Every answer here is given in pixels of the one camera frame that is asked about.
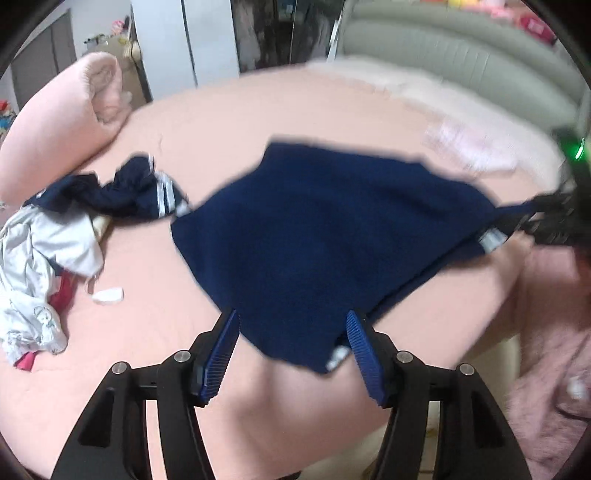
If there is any white printed garment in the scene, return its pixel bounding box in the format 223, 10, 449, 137
0, 205, 105, 366

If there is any white wardrobe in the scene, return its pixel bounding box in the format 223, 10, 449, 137
130, 0, 241, 103

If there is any pink rolled quilt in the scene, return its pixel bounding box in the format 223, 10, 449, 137
0, 52, 134, 210

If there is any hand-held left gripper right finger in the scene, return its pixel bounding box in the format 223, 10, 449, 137
346, 310, 533, 480

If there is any pale pink folded cloth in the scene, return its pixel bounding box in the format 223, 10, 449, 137
425, 117, 520, 176

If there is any magenta cloth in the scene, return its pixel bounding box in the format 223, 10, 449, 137
14, 272, 77, 372

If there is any cream fluffy pillow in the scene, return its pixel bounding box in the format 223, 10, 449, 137
307, 60, 490, 121

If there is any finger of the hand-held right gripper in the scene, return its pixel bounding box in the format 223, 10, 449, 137
517, 191, 578, 247

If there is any pink bed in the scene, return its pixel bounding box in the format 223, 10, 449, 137
0, 62, 571, 480

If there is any small white cloth piece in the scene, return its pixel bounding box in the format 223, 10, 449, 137
91, 287, 125, 305

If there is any green padded headboard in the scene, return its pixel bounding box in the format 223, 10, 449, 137
339, 0, 587, 134

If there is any navy blue garment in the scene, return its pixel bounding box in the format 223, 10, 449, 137
171, 142, 536, 376

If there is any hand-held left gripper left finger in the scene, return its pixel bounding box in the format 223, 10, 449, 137
50, 309, 241, 480

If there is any navy garment with white stripes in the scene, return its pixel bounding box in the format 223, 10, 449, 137
23, 155, 191, 220

